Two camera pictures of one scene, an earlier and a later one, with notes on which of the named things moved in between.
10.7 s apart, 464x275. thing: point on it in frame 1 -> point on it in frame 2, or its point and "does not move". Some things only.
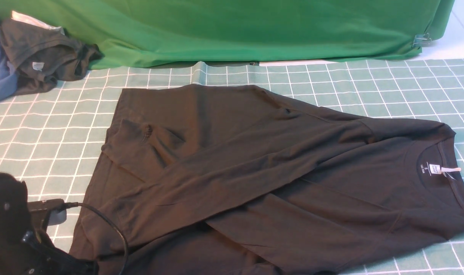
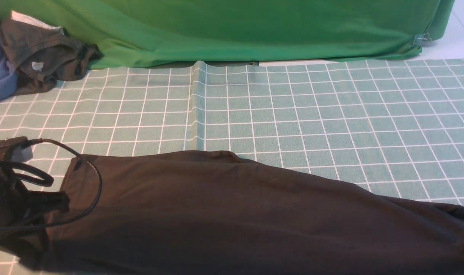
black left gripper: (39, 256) -> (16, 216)
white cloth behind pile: (16, 15) does not move
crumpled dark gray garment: (41, 56) does not move
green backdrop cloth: (127, 33) does not move
